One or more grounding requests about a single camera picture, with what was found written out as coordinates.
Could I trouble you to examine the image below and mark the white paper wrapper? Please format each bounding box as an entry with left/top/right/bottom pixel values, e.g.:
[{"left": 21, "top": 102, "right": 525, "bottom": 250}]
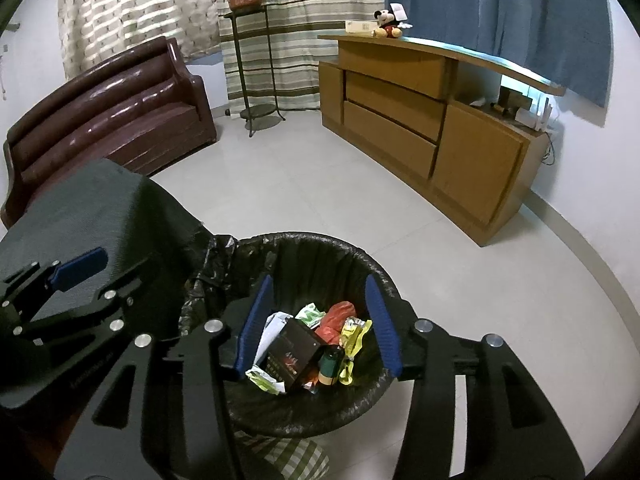
[{"left": 255, "top": 311, "right": 293, "bottom": 361}]

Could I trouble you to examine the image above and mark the orange plastic bag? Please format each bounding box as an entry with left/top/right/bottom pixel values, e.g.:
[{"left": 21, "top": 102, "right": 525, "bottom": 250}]
[{"left": 315, "top": 301, "right": 357, "bottom": 346}]

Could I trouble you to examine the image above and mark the green checked cloth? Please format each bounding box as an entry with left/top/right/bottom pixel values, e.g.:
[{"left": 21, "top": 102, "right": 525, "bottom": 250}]
[{"left": 240, "top": 435, "right": 331, "bottom": 480}]

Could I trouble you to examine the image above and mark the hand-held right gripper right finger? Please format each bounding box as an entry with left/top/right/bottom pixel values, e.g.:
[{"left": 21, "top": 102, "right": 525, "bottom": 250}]
[{"left": 364, "top": 275, "right": 586, "bottom": 480}]

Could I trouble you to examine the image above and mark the yellow wrapper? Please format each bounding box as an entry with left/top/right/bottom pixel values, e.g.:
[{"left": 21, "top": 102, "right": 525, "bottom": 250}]
[{"left": 337, "top": 317, "right": 373, "bottom": 386}]

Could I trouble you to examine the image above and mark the wooden cabinet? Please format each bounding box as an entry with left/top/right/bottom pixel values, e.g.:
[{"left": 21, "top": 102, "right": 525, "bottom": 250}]
[{"left": 317, "top": 34, "right": 568, "bottom": 247}]

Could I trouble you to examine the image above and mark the trash bin with black bag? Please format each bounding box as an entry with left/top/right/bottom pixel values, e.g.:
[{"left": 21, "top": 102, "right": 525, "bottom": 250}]
[{"left": 180, "top": 231, "right": 413, "bottom": 438}]

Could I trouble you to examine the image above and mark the small brown box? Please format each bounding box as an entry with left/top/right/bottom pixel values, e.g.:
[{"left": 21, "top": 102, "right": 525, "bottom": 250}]
[{"left": 498, "top": 86, "right": 532, "bottom": 120}]

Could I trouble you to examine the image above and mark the blue curtain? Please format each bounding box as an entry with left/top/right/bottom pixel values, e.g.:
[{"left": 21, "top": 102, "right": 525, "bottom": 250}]
[{"left": 384, "top": 0, "right": 613, "bottom": 108}]

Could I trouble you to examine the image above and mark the brown leather sofa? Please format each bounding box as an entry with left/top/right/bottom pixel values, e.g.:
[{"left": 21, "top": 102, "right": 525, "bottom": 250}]
[{"left": 0, "top": 36, "right": 218, "bottom": 228}]

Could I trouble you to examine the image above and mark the black metal plant stand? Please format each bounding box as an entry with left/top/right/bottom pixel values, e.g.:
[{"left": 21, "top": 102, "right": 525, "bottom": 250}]
[{"left": 222, "top": 6, "right": 287, "bottom": 138}]

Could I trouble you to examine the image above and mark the white router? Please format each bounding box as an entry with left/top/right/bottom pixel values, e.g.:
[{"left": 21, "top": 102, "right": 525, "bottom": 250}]
[{"left": 520, "top": 97, "right": 558, "bottom": 133}]

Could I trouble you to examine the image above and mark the mouse plush toy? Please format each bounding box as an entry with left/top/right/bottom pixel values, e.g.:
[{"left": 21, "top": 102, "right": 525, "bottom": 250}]
[{"left": 374, "top": 8, "right": 412, "bottom": 39}]

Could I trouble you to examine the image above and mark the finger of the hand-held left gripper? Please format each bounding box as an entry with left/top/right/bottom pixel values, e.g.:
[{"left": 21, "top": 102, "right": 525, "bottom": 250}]
[
  {"left": 20, "top": 257, "right": 168, "bottom": 346},
  {"left": 0, "top": 247, "right": 109, "bottom": 311}
]

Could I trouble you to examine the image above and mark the small green bottle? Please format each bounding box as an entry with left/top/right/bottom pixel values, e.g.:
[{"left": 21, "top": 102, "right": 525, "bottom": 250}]
[{"left": 319, "top": 344, "right": 347, "bottom": 388}]

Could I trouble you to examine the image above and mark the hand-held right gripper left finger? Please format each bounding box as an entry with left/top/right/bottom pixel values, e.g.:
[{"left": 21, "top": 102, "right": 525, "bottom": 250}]
[{"left": 52, "top": 275, "right": 275, "bottom": 480}]

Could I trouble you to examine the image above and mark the light green wrapper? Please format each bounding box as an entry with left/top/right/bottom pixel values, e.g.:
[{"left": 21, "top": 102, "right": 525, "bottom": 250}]
[{"left": 245, "top": 364, "right": 288, "bottom": 395}]

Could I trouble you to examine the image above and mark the beige patterned curtain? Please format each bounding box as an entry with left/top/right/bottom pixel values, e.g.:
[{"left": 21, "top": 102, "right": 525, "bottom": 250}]
[{"left": 57, "top": 0, "right": 223, "bottom": 81}]

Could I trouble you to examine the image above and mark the black cigarette box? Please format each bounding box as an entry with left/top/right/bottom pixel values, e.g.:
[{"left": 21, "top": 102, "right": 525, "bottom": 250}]
[{"left": 252, "top": 317, "right": 328, "bottom": 393}]

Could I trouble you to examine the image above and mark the striped curtain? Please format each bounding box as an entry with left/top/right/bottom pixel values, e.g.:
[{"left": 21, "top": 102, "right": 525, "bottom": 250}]
[{"left": 212, "top": 0, "right": 386, "bottom": 111}]

